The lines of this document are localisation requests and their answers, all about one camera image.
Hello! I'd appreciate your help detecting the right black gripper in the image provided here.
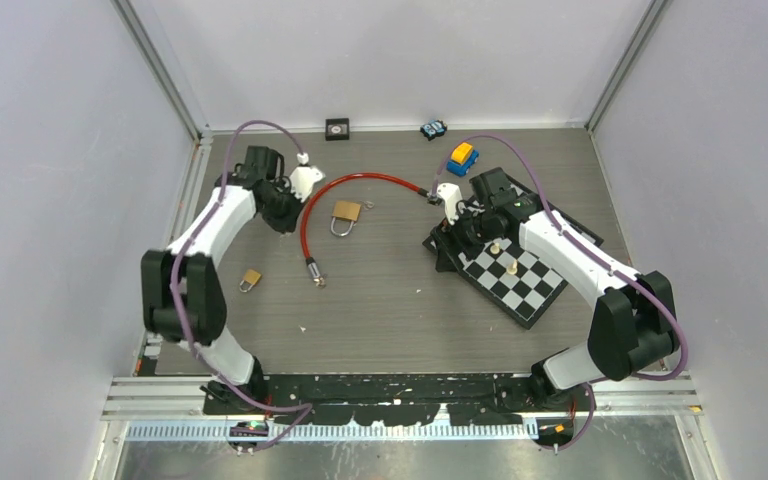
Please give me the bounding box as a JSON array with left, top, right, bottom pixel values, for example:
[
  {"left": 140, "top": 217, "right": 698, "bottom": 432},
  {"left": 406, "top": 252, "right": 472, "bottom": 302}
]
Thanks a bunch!
[{"left": 431, "top": 202, "right": 495, "bottom": 273}]

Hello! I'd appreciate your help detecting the small brass padlock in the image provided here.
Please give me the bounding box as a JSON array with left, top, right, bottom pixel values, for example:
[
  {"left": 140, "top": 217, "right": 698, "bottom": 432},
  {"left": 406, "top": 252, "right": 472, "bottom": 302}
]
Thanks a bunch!
[{"left": 238, "top": 269, "right": 262, "bottom": 293}]

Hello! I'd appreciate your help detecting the red cable lock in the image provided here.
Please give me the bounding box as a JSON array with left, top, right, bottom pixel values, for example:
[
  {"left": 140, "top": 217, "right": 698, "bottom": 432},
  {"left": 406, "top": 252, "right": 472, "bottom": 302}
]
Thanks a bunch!
[{"left": 299, "top": 172, "right": 433, "bottom": 287}]

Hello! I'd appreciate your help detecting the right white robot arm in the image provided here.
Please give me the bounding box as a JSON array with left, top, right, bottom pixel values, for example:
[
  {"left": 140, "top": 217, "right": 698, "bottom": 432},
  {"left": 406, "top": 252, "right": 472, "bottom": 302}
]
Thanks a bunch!
[{"left": 428, "top": 168, "right": 686, "bottom": 411}]

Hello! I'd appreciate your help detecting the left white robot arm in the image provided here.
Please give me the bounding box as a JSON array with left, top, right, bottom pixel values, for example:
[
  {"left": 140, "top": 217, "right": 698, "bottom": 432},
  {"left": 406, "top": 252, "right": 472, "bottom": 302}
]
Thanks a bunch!
[{"left": 140, "top": 146, "right": 324, "bottom": 414}]

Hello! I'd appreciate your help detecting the black white chessboard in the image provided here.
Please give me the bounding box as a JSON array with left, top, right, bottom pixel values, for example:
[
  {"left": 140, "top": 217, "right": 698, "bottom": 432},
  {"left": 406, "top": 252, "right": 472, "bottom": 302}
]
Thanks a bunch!
[{"left": 423, "top": 168, "right": 567, "bottom": 329}]

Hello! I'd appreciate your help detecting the large brass padlock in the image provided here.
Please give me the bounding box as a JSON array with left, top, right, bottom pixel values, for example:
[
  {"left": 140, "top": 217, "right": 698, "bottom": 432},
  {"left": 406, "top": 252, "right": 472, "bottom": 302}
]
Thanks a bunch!
[{"left": 330, "top": 200, "right": 363, "bottom": 238}]

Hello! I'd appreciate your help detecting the black square box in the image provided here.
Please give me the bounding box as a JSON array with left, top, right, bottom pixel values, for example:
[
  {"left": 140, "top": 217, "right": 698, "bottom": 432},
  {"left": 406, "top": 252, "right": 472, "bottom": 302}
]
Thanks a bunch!
[{"left": 324, "top": 118, "right": 351, "bottom": 141}]

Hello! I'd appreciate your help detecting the yellow blue toy car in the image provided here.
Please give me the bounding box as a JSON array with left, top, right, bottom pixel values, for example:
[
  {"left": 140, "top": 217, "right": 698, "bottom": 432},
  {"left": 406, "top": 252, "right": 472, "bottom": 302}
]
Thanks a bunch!
[{"left": 446, "top": 142, "right": 480, "bottom": 177}]

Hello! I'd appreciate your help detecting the small blue toy car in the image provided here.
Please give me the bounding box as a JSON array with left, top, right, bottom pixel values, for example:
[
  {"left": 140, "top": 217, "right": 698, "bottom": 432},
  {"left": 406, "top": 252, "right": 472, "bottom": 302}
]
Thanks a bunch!
[{"left": 419, "top": 119, "right": 448, "bottom": 141}]

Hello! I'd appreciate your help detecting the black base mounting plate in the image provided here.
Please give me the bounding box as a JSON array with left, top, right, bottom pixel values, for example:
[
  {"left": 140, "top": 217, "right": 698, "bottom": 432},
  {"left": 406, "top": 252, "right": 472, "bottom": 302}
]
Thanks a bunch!
[{"left": 200, "top": 373, "right": 593, "bottom": 427}]

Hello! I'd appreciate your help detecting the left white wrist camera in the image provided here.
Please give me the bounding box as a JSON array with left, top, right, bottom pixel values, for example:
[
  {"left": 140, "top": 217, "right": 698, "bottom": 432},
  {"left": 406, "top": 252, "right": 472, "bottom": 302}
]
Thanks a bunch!
[{"left": 289, "top": 165, "right": 325, "bottom": 203}]

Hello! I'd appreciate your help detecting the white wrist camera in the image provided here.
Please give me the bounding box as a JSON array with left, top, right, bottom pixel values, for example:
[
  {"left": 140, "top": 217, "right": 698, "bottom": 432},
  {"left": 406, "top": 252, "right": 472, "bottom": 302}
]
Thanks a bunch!
[
  {"left": 436, "top": 182, "right": 463, "bottom": 225},
  {"left": 289, "top": 165, "right": 325, "bottom": 203}
]

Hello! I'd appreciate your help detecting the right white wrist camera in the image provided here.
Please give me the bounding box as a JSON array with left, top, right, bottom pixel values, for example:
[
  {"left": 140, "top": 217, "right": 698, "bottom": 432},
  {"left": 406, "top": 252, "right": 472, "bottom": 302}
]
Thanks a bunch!
[{"left": 436, "top": 182, "right": 463, "bottom": 225}]

